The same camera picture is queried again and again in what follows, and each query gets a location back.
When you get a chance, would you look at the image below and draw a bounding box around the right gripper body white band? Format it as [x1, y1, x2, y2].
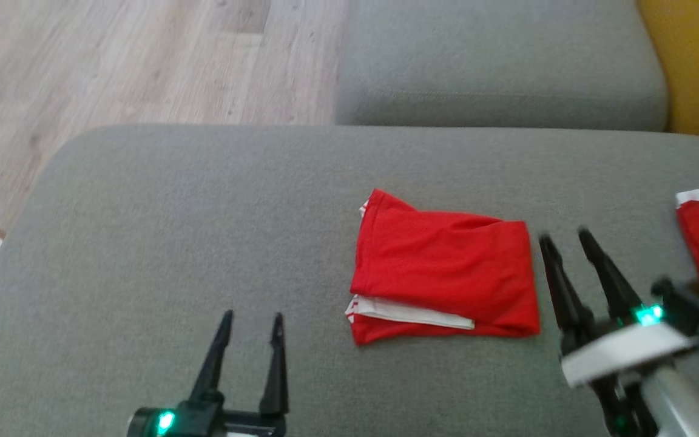
[559, 303, 699, 389]

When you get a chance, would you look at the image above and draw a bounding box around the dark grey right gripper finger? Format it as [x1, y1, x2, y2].
[538, 234, 596, 353]
[577, 226, 644, 322]

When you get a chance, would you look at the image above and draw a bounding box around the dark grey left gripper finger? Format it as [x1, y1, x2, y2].
[189, 310, 235, 407]
[258, 313, 289, 416]

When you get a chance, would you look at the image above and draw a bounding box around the red white striped garment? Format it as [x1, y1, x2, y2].
[345, 188, 541, 347]

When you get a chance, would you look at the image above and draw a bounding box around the yellow sofa back cushion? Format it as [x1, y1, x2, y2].
[638, 0, 699, 140]

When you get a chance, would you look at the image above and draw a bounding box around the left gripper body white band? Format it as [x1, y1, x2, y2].
[126, 395, 289, 437]

